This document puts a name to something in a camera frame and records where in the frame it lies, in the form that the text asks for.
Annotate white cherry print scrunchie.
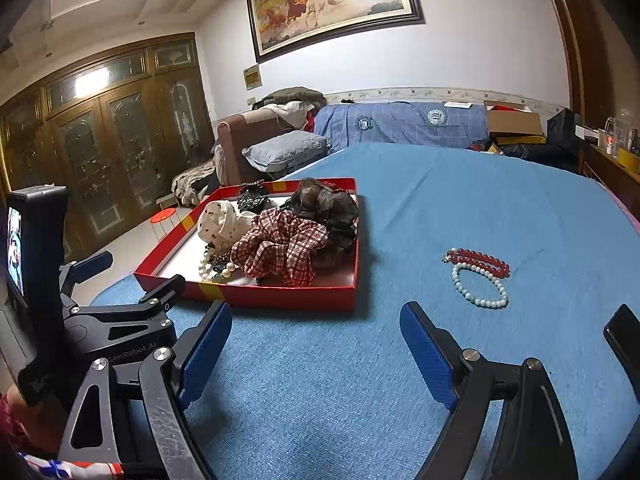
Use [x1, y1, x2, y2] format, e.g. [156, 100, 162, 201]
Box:
[198, 200, 256, 256]

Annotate red plaid scrunchie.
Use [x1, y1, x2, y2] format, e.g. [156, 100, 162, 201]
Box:
[230, 208, 328, 287]

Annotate person's left hand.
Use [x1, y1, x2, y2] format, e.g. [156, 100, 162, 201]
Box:
[1, 384, 67, 458]

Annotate red gift box tray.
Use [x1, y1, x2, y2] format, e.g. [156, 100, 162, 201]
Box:
[134, 178, 359, 312]

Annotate red plastic stool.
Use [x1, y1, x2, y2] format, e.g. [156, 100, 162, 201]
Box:
[150, 207, 180, 242]

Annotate blue bed cover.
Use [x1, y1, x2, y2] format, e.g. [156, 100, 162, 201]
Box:
[92, 142, 640, 480]

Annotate wooden wardrobe glass doors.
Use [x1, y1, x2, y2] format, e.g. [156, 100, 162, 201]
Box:
[1, 32, 214, 259]

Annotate black beaded hair accessory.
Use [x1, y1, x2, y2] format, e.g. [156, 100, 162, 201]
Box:
[236, 181, 274, 214]

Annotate brown armchair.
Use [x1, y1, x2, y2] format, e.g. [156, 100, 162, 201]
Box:
[216, 107, 294, 185]

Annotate grey pillow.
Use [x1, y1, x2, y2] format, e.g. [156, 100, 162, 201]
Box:
[241, 130, 329, 174]

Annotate cardboard box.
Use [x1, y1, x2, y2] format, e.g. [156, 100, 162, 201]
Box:
[484, 101, 547, 146]

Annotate wooden side shelf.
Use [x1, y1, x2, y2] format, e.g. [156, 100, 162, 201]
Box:
[579, 141, 640, 216]

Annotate blue checked folded blanket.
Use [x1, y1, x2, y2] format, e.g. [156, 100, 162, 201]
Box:
[314, 101, 489, 153]

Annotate glass pitcher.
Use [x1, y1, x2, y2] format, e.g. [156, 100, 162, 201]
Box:
[604, 117, 634, 156]

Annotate framed horse painting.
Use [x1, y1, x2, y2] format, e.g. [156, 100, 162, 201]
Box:
[246, 0, 424, 63]

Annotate white pearl necklace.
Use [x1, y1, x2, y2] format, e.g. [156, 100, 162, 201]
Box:
[451, 261, 510, 310]

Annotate red bead bracelet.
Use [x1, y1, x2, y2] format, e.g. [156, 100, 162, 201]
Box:
[441, 247, 512, 280]

